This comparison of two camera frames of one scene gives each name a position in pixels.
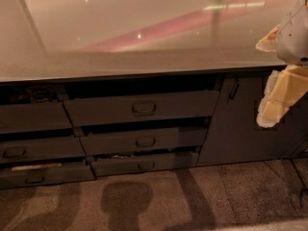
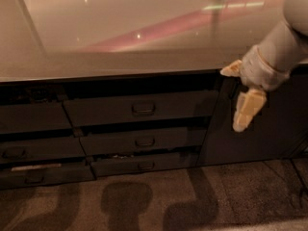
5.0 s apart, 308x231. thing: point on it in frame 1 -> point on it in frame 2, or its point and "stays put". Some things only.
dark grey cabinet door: x=233 y=134 stays put
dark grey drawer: x=132 y=142 stays put
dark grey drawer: x=37 y=174 stays put
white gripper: x=295 y=38 -> x=256 y=70
